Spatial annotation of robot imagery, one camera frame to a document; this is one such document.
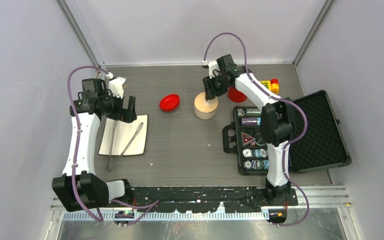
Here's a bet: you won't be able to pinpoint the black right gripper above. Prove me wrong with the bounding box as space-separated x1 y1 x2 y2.
202 72 230 101

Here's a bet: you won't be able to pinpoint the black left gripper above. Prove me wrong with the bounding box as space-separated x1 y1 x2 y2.
101 89 137 123

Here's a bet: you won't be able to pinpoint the red tall cup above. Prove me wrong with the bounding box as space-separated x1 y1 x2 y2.
227 86 248 103

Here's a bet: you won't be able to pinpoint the metal tongs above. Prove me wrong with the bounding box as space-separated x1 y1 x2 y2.
107 122 144 172

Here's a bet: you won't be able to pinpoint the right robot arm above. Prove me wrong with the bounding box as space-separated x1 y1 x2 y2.
202 54 296 205

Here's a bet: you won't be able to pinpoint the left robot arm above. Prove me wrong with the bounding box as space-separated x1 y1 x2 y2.
51 77 137 212

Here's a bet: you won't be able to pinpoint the steel round lunch container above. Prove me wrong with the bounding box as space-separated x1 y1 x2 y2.
194 106 217 120

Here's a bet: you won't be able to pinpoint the white square plate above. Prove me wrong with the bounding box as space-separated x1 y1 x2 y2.
98 114 149 156

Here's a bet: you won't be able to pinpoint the red round lid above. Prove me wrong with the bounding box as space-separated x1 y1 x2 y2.
159 93 181 112

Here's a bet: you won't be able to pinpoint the yellow tape measure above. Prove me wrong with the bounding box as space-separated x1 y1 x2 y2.
259 78 280 95

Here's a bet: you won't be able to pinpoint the black poker chip case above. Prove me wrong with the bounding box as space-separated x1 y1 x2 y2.
222 90 352 176

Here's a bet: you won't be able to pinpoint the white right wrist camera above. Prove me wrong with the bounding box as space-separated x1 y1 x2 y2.
202 60 221 79

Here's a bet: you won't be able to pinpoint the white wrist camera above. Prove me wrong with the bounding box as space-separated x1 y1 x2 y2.
202 60 221 79
105 72 127 99

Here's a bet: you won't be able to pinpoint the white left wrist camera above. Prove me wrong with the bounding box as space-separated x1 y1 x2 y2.
105 72 127 99

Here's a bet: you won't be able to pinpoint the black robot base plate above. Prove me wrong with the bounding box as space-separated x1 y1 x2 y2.
117 186 298 214

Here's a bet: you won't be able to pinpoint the aluminium frame rail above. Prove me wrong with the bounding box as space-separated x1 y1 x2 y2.
49 188 352 229

